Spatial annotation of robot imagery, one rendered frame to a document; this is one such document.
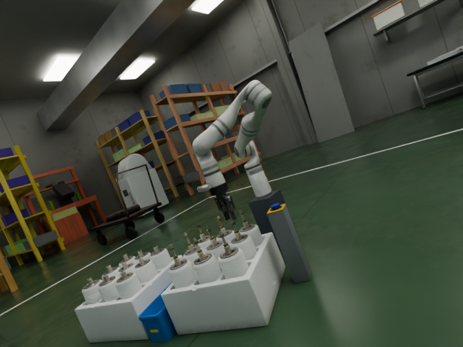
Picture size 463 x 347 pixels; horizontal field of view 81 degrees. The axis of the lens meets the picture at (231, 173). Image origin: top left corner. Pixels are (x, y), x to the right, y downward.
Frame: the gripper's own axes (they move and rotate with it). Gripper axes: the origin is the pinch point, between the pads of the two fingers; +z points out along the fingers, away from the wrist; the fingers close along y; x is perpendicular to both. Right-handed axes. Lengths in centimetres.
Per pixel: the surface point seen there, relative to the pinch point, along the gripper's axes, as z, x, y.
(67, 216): -26, 143, 671
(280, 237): 14.9, -13.6, -8.6
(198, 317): 28.7, 26.8, 0.3
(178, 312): 25.4, 32.0, 5.8
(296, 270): 29.9, -14.4, -9.4
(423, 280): 35, -35, -46
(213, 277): 16.5, 16.3, -4.0
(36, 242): -3, 186, 522
